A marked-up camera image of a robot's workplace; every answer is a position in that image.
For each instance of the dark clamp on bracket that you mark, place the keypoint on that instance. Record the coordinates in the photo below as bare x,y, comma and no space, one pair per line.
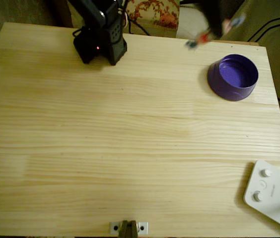
128,229

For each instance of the purple bowl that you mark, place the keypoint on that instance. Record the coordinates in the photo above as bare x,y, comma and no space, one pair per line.
229,91

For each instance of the silver metal bracket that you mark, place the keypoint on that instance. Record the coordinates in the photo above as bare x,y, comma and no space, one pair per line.
142,227

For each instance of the white lamp base with knobs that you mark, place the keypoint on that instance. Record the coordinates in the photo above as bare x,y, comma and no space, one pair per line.
269,193

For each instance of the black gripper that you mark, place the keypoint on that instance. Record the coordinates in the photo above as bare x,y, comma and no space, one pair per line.
210,29

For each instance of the floral fabric cushion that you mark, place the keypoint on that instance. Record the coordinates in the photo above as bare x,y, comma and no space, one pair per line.
155,12

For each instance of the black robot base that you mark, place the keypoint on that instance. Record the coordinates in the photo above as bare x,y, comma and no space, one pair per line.
102,44

